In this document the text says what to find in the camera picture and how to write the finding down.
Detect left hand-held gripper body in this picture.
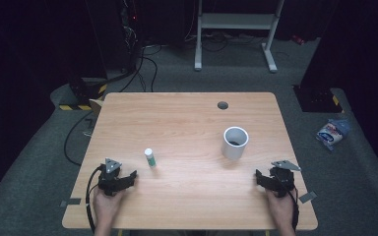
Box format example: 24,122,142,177
96,157,126,198

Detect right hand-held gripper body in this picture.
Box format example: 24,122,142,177
268,159,302,199

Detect person's right hand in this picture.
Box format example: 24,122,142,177
265,188,297,231

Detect white glue stick green label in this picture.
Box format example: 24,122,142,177
144,147,158,169

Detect grey tape strip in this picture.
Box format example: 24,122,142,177
297,190,319,205
59,198,83,208

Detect white cylindrical cup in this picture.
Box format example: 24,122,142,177
220,126,250,161

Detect blue white plastic packet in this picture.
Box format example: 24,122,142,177
315,118,351,152

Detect brown cardboard piece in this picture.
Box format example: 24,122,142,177
89,97,105,116

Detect small red object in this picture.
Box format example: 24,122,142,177
290,33,307,46

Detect dark equipment rack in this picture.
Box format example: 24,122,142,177
84,0,144,74

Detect white metal stand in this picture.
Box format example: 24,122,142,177
193,0,285,74

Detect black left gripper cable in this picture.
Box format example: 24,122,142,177
85,165,103,234

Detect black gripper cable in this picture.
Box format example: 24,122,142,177
85,165,103,234
288,185,300,231

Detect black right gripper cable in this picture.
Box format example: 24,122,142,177
288,185,300,231

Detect black floor cable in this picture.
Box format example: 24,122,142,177
63,110,95,167

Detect bundle of black floor cables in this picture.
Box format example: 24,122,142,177
119,43,163,93

